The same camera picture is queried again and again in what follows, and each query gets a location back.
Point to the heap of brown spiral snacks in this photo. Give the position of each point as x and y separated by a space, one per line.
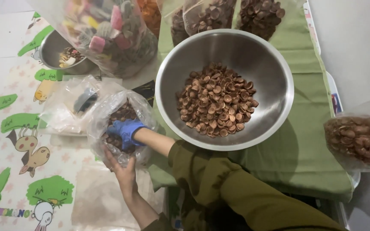
217 99

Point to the flat empty clear bag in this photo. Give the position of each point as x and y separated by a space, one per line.
104 199

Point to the large steel bowl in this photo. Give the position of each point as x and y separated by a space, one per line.
262 70

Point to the cartoon animal play mat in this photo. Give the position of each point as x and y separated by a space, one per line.
18 144

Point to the person's left hand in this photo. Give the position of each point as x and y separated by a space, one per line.
125 176

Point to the green cloth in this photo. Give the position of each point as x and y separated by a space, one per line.
300 154

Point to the small steel bowl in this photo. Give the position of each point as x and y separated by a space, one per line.
51 48

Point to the sealed bag of brown snacks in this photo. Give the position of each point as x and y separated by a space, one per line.
260 17
210 14
357 138
177 30

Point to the clear bag of brown snacks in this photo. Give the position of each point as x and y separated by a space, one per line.
125 110

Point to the bag of orange snacks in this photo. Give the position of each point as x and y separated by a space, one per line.
149 14

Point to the person's right hand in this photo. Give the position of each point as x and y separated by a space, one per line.
127 128

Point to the large bag of colourful snacks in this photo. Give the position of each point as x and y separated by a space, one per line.
114 35

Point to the mixed snacks heap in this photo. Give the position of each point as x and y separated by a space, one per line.
71 57

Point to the person's olive garment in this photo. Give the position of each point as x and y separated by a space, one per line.
236 195

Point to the pile of empty clear bags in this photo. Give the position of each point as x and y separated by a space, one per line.
66 102

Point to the black packet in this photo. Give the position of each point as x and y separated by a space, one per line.
146 91

